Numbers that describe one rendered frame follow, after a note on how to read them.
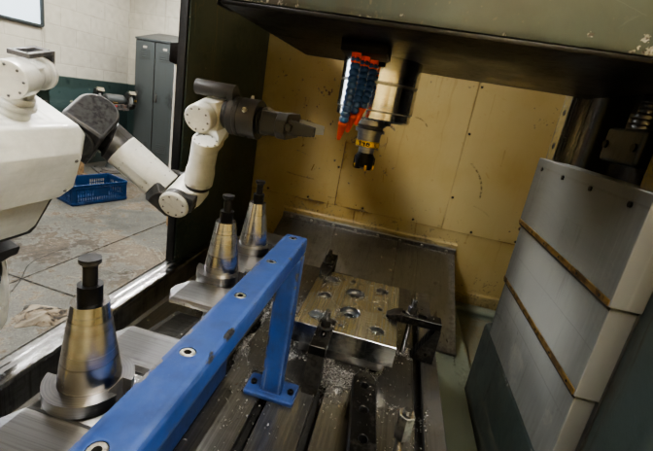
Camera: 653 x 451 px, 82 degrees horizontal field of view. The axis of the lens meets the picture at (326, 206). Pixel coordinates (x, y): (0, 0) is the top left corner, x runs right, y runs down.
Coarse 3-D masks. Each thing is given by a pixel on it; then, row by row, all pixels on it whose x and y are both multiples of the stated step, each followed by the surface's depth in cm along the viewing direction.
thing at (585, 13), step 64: (256, 0) 48; (320, 0) 46; (384, 0) 45; (448, 0) 44; (512, 0) 42; (576, 0) 41; (640, 0) 40; (448, 64) 68; (512, 64) 57; (576, 64) 49; (640, 64) 43
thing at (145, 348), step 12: (120, 336) 36; (132, 336) 36; (144, 336) 36; (156, 336) 37; (168, 336) 37; (120, 348) 34; (132, 348) 35; (144, 348) 35; (156, 348) 35; (168, 348) 35; (132, 360) 33; (144, 360) 33; (156, 360) 34; (144, 372) 32
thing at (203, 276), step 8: (200, 264) 50; (240, 264) 52; (200, 272) 48; (240, 272) 50; (200, 280) 48; (208, 280) 48; (216, 280) 48; (224, 280) 48; (232, 280) 48; (224, 288) 49
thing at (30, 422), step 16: (16, 416) 26; (32, 416) 26; (48, 416) 27; (0, 432) 25; (16, 432) 25; (32, 432) 25; (48, 432) 26; (64, 432) 26; (80, 432) 26; (0, 448) 24; (16, 448) 24; (32, 448) 24; (48, 448) 25; (64, 448) 25
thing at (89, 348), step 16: (80, 320) 27; (96, 320) 27; (112, 320) 29; (64, 336) 27; (80, 336) 27; (96, 336) 27; (112, 336) 29; (64, 352) 27; (80, 352) 27; (96, 352) 28; (112, 352) 29; (64, 368) 27; (80, 368) 27; (96, 368) 28; (112, 368) 29; (64, 384) 27; (80, 384) 27; (96, 384) 28; (112, 384) 29
